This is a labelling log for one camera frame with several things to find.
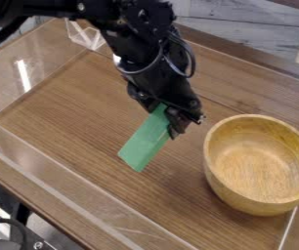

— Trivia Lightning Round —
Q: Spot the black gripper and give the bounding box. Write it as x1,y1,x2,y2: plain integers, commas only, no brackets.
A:
127,68,204,140

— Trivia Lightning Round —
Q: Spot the green rectangular block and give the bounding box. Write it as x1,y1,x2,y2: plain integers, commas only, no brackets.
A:
117,104,169,172

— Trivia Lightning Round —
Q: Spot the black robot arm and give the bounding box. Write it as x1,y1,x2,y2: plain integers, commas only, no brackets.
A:
0,0,204,137

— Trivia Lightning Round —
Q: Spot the brown wooden bowl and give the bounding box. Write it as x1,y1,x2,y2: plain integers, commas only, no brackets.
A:
204,114,299,217

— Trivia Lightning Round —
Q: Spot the black table leg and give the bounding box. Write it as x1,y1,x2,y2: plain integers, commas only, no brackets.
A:
15,203,31,226

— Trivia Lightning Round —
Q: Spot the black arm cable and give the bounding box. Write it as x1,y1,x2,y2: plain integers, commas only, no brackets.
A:
113,28,198,79

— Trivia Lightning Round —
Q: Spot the clear acrylic tray wall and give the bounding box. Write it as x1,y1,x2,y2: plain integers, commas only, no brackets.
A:
0,20,299,250

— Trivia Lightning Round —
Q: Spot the black cable lower left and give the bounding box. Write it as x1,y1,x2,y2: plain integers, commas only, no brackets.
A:
0,218,29,250

